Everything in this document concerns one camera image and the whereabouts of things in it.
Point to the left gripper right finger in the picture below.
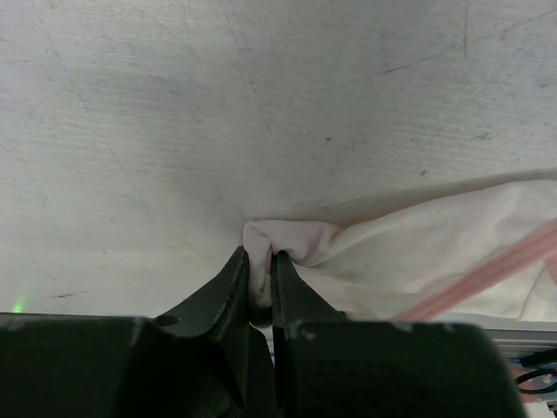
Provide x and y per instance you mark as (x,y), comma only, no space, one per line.
(302,322)

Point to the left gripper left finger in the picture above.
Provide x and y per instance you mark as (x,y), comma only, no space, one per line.
(200,346)

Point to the white underwear pink trim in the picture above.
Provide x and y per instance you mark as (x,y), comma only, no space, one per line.
(489,253)

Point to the aluminium rail frame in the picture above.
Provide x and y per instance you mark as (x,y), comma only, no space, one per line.
(522,338)

